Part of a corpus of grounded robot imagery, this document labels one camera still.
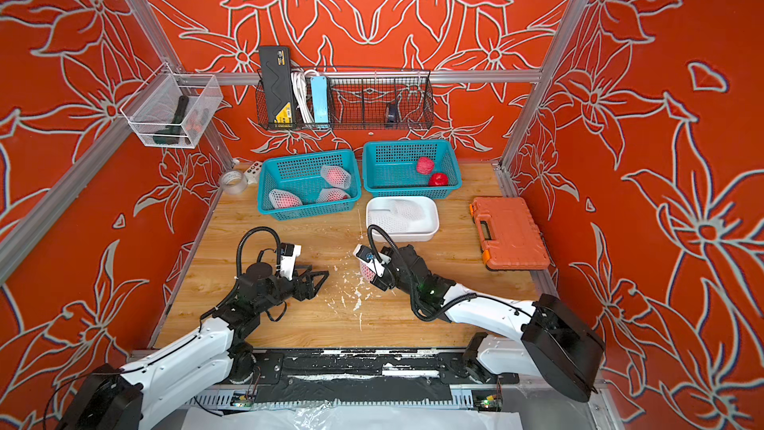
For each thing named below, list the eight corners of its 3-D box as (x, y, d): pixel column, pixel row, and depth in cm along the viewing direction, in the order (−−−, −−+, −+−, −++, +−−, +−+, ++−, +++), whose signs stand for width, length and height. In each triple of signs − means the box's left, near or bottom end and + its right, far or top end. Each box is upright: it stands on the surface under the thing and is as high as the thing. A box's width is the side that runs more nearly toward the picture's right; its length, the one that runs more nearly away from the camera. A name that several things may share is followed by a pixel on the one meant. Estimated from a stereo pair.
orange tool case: (485, 272, 91) (489, 265, 87) (468, 206, 107) (472, 197, 103) (547, 272, 91) (554, 264, 87) (521, 205, 107) (526, 197, 103)
